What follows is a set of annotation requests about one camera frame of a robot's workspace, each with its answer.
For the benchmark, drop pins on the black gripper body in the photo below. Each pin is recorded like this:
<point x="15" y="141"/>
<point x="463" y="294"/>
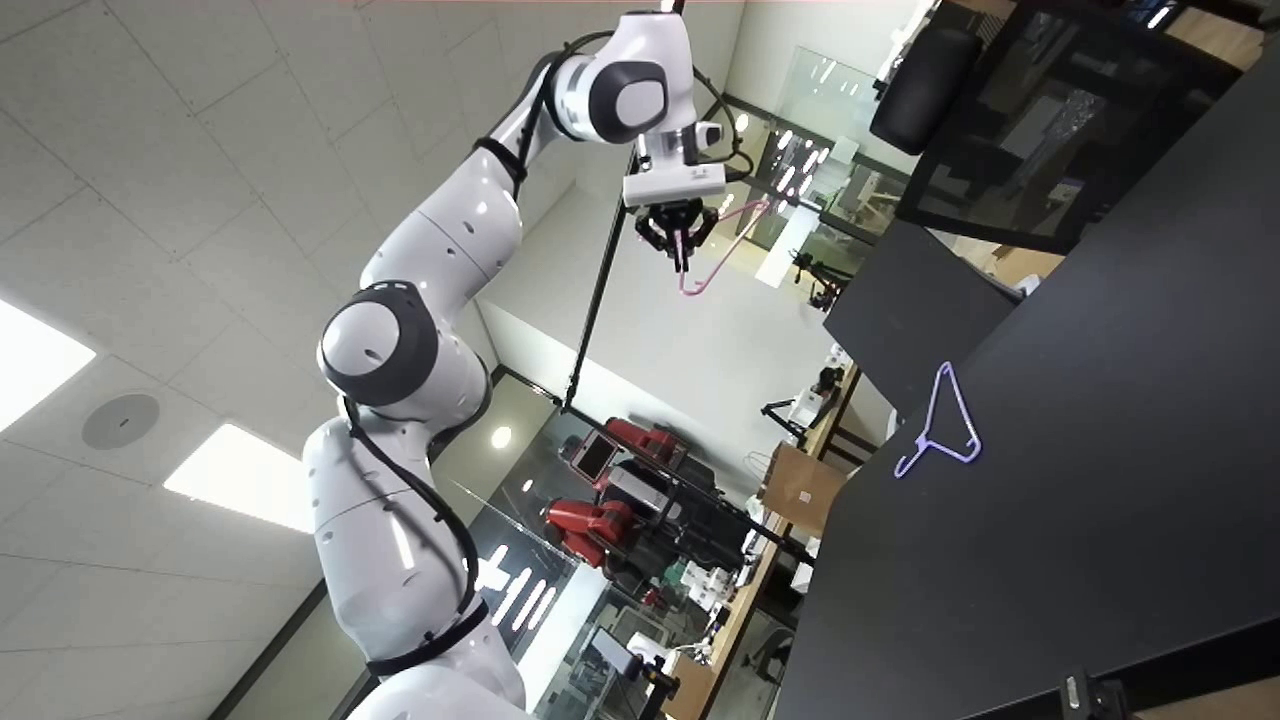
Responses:
<point x="675" y="220"/>

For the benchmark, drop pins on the brown cardboard box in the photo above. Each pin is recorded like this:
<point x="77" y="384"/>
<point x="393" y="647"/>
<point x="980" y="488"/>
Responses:
<point x="804" y="488"/>

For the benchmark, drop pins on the black office chair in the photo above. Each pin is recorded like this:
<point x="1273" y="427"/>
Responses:
<point x="920" y="84"/>

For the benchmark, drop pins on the round ceiling speaker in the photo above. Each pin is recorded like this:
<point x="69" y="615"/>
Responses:
<point x="123" y="420"/>

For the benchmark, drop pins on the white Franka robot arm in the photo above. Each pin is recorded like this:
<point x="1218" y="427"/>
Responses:
<point x="400" y="344"/>

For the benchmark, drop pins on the black rack pole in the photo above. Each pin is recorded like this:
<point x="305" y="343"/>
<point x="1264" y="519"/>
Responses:
<point x="596" y="306"/>

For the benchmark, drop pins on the large rectangular ceiling light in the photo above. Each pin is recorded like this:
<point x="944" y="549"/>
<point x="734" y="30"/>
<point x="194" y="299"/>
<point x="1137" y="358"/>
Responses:
<point x="262" y="481"/>

